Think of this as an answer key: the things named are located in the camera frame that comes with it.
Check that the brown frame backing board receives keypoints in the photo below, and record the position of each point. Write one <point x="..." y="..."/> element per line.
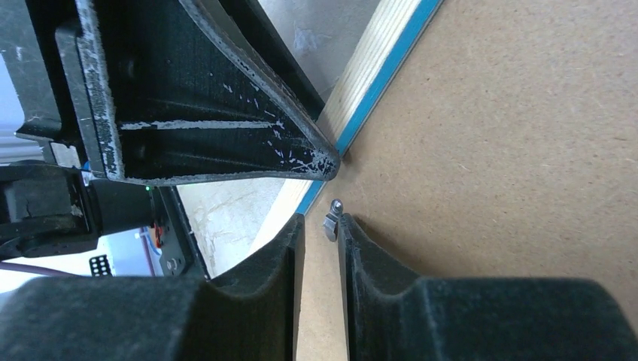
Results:
<point x="506" y="145"/>

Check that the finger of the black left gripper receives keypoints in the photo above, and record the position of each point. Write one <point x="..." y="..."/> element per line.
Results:
<point x="262" y="35"/>
<point x="183" y="98"/>

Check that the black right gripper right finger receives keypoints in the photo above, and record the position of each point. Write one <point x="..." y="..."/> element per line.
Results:
<point x="394" y="313"/>

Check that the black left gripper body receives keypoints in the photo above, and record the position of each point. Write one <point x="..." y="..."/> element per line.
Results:
<point x="63" y="203"/>

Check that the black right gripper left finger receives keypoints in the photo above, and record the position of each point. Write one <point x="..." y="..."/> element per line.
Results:
<point x="250" y="312"/>

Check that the metal frame turn clip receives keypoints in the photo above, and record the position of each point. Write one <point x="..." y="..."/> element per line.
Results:
<point x="331" y="220"/>

